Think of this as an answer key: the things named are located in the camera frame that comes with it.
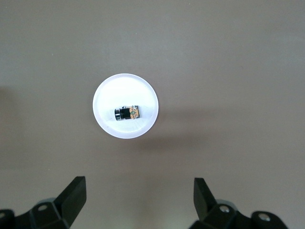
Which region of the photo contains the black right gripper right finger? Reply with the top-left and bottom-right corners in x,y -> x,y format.
188,177 -> 289,229

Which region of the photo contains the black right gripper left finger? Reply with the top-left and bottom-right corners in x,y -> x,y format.
0,176 -> 87,229

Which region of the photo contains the orange push-button switch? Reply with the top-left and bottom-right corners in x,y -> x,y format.
113,104 -> 140,122

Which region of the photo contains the pink round plate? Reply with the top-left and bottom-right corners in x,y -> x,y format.
92,73 -> 159,139

